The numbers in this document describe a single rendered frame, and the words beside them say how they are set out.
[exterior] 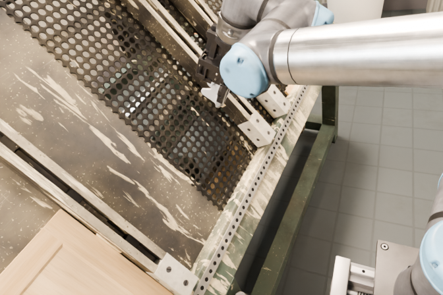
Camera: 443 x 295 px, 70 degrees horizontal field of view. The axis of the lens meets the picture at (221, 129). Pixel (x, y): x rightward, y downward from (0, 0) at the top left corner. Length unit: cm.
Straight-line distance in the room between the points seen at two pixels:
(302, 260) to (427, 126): 133
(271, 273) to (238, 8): 140
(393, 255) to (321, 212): 128
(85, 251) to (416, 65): 80
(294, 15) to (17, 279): 78
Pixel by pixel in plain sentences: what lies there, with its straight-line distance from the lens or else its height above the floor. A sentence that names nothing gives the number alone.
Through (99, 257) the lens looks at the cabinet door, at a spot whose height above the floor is 110.
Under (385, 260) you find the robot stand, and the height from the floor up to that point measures 104.
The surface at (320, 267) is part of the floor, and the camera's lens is 194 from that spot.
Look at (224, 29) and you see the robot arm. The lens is 62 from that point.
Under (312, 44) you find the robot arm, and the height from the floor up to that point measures 159.
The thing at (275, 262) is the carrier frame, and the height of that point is 18.
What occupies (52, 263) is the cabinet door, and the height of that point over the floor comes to 117.
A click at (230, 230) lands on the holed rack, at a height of 89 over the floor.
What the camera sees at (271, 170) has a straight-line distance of 121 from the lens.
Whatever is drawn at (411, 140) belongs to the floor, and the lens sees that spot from 253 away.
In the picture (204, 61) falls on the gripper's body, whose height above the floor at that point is 146.
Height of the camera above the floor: 179
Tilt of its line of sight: 42 degrees down
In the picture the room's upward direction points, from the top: 18 degrees counter-clockwise
